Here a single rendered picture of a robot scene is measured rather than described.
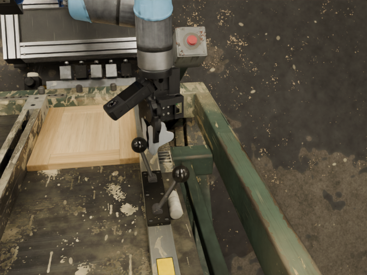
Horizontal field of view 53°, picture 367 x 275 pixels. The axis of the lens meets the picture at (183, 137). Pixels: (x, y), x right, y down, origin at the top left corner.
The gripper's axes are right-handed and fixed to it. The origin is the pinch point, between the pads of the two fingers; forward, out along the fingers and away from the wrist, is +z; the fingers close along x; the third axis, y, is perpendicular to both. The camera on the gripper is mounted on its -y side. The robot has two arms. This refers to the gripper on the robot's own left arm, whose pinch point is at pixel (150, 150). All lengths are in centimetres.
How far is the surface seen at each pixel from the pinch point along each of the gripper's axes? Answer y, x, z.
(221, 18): 115, 138, 1
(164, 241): -6.4, -19.9, 9.2
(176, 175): -0.5, -14.2, -1.5
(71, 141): -11.3, 35.4, 11.4
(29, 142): -23.2, 34.1, 7.9
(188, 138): 38, 48, 29
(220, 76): 104, 120, 34
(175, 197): 3.0, -6.8, 10.3
